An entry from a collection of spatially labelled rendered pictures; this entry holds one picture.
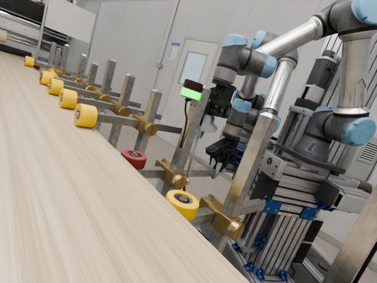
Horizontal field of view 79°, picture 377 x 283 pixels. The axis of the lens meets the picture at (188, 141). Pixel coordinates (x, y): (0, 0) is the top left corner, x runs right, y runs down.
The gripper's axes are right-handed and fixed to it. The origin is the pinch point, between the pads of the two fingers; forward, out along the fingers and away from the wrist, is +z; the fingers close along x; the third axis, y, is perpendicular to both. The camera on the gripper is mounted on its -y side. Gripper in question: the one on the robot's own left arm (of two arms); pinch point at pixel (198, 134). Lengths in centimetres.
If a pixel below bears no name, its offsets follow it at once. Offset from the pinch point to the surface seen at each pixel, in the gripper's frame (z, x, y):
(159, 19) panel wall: -148, 361, -332
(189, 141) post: 1.8, -9.0, 1.5
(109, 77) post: -8, 17, -69
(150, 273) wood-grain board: 11, -52, 22
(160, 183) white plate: 23.0, -3.4, -7.5
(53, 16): -45, 79, -235
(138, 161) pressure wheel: 10.5, -23.2, -6.0
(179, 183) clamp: 16.0, -10.8, 3.4
